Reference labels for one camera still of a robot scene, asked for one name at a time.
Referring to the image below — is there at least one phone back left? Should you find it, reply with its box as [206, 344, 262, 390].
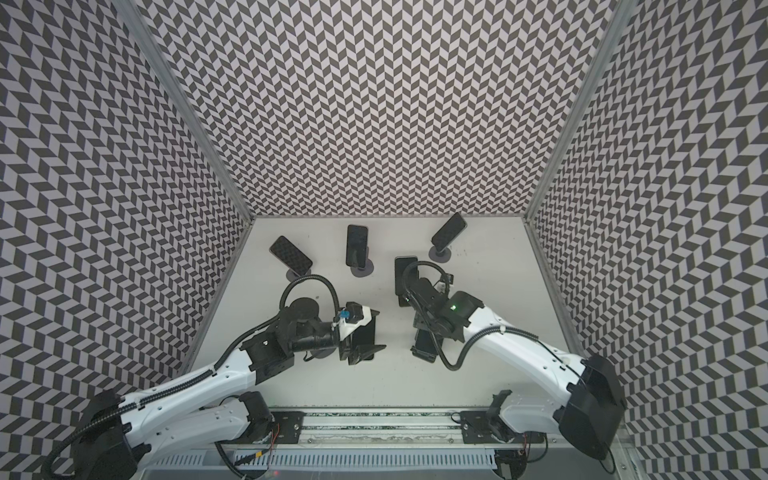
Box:
[269, 236, 313, 276]

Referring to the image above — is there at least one round grey stand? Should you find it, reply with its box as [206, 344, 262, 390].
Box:
[286, 269, 311, 282]
[428, 245, 452, 264]
[350, 259, 374, 278]

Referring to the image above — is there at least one round grey stand back right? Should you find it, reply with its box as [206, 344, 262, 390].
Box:
[428, 245, 452, 264]

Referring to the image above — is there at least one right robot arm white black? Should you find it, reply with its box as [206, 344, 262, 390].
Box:
[395, 260, 628, 461]

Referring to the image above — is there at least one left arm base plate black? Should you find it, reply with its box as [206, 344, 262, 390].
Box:
[269, 410, 306, 445]

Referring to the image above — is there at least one round grey stand back centre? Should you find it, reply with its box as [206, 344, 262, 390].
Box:
[350, 259, 374, 278]

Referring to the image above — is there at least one phone back right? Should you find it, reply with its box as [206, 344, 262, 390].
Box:
[431, 213, 467, 252]

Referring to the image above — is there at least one white-edged phone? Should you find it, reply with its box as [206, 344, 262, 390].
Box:
[355, 319, 376, 346]

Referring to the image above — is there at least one phone centre on black stand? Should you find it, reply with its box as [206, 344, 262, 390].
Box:
[394, 256, 419, 296]

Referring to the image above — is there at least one aluminium mounting rail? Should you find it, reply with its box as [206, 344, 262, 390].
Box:
[131, 407, 625, 451]

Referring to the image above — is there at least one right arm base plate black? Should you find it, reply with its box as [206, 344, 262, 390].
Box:
[458, 410, 524, 445]

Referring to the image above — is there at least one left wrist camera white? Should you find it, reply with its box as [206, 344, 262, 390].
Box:
[337, 305, 377, 331]

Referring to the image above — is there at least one round grey stand back left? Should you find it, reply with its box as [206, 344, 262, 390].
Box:
[286, 269, 311, 282]

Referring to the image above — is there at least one black folding stand front right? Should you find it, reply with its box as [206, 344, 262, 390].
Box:
[411, 344, 437, 363]

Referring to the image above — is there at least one white ventilation grille strip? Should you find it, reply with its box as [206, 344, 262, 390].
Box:
[238, 448, 497, 472]

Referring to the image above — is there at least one phone back centre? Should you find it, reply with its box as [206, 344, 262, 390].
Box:
[346, 224, 368, 269]

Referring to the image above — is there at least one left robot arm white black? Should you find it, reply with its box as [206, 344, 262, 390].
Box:
[42, 274, 382, 479]

